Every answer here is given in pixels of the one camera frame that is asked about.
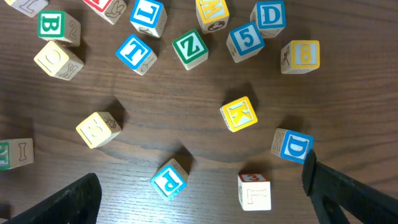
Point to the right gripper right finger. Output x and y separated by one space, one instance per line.
331 191

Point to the yellow S block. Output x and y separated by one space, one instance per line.
98 129

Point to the blue d block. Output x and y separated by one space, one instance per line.
269 17
291 145

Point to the red I block upper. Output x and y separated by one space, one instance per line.
109 10

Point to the blue T block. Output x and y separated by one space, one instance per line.
137 55

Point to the green Z block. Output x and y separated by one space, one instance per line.
191 49

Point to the blue D block right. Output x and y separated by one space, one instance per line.
291 145

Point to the yellow O block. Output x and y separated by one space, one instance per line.
57 61

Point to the yellow K block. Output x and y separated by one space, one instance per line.
238 114

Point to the yellow block far right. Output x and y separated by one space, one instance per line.
300 57

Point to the yellow block upper centre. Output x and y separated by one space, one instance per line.
28 7

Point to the blue D block upper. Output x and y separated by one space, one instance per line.
269 17

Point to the blue S block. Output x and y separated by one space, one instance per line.
244 42

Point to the blue P block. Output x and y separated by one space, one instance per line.
169 180

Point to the blue L block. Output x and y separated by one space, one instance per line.
149 17

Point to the green R block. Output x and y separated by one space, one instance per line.
16 153

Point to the yellow block upper right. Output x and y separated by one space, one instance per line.
212 15

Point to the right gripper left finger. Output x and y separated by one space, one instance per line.
77 203

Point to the green B block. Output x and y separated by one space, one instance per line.
59 26

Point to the plain L 7 block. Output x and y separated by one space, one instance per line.
254 192

